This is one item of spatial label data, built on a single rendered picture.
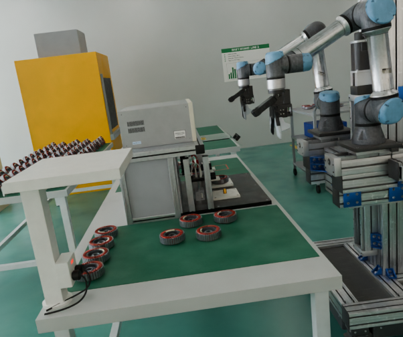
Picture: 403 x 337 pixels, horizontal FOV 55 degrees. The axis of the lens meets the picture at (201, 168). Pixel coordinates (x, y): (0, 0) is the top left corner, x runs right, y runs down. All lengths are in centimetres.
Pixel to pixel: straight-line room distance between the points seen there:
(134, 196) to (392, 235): 143
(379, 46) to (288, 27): 600
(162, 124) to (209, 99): 545
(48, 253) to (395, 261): 186
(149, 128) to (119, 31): 558
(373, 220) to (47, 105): 461
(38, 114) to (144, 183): 406
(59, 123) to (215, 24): 342
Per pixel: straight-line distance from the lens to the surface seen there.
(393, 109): 187
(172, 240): 171
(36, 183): 126
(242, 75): 253
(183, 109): 204
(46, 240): 138
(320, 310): 150
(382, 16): 183
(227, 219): 186
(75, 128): 580
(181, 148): 193
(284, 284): 136
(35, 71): 589
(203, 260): 155
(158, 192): 199
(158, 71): 745
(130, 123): 206
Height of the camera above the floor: 144
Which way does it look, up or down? 13 degrees down
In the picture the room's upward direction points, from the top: 7 degrees counter-clockwise
